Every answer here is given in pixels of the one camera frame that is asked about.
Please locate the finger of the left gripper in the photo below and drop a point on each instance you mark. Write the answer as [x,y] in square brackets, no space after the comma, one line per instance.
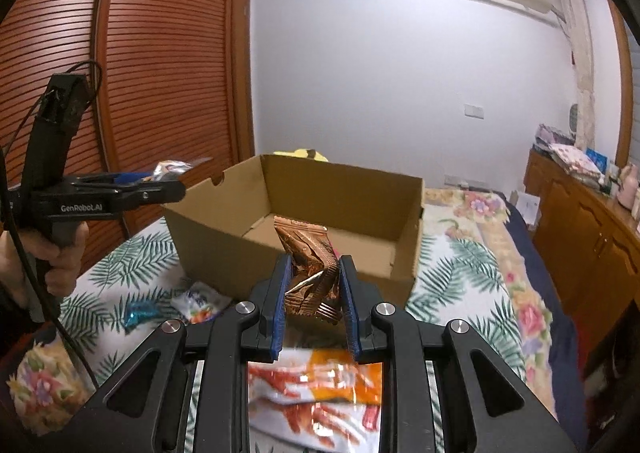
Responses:
[132,177]
[150,193]

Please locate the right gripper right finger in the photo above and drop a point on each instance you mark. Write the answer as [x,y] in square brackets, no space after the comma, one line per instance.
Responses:
[449,373]

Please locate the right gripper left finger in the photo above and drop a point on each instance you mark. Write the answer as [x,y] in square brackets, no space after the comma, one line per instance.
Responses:
[144,405]

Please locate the brown foil snack packet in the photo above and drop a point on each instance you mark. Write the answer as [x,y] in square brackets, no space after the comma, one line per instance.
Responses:
[314,290]

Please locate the orange chicken feet snack bag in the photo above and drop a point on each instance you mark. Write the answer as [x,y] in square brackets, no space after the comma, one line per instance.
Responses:
[315,375]

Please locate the teal foil candy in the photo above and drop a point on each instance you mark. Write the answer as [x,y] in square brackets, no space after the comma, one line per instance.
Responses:
[139,312]

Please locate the small white snack packet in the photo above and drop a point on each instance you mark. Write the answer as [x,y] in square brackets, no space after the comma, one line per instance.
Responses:
[166,170]

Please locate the person's left hand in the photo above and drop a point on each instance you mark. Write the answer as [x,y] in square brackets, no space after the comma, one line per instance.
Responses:
[65,263]

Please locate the white label snack packet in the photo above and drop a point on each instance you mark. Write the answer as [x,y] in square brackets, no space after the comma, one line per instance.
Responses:
[200,303]

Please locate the white chicken feet snack bag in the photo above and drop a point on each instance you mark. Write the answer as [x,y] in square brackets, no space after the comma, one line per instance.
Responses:
[319,426]

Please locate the brown cardboard box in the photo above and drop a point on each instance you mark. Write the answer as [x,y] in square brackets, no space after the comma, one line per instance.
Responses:
[226,233]

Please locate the floral quilt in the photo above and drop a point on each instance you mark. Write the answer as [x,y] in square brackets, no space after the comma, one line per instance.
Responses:
[548,337]

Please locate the wooden louvered wardrobe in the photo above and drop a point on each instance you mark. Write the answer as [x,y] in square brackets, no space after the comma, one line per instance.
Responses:
[175,81]

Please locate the yellow pikachu plush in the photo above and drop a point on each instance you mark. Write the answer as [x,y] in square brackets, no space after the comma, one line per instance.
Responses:
[305,153]

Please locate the white paper bag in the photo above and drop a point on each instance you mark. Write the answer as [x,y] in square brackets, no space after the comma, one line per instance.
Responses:
[528,207]

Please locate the wooden sideboard cabinet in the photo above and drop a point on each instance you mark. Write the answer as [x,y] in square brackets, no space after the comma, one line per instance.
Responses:
[590,248]

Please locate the folded floral cloth stack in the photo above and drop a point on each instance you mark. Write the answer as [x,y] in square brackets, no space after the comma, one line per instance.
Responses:
[574,161]

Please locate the pink kettle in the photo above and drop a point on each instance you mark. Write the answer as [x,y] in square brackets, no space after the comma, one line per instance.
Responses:
[628,186]

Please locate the small white fan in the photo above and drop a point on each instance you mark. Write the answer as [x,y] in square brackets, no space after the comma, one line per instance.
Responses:
[573,120]

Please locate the cream tied curtain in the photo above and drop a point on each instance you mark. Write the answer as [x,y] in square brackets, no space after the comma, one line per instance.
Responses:
[577,22]

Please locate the white wall switch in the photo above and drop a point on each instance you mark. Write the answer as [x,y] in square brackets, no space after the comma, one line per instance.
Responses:
[474,111]

